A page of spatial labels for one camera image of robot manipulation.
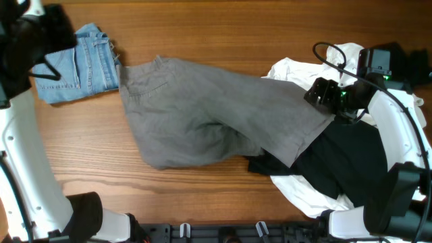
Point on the white shirt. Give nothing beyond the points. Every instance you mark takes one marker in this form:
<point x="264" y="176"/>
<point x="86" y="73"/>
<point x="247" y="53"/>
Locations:
<point x="295" y="187"/>

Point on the black garment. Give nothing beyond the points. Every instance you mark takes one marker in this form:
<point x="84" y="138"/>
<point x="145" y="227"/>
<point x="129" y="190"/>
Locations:
<point x="344" y="159"/>

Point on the folded blue denim shorts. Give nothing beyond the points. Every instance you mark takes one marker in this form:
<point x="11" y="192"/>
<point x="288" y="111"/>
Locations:
<point x="87" y="69"/>

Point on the grey shorts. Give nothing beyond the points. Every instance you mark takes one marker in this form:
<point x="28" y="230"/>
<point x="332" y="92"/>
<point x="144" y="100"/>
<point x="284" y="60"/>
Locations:
<point x="185" y="114"/>

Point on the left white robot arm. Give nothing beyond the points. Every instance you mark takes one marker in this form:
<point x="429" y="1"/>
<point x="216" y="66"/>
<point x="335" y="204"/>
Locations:
<point x="35" y="206"/>

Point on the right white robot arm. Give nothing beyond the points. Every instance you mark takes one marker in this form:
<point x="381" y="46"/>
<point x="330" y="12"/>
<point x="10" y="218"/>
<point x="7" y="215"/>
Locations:
<point x="400" y="207"/>

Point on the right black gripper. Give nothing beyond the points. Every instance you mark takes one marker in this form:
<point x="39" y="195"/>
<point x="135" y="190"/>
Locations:
<point x="329" y="87"/>

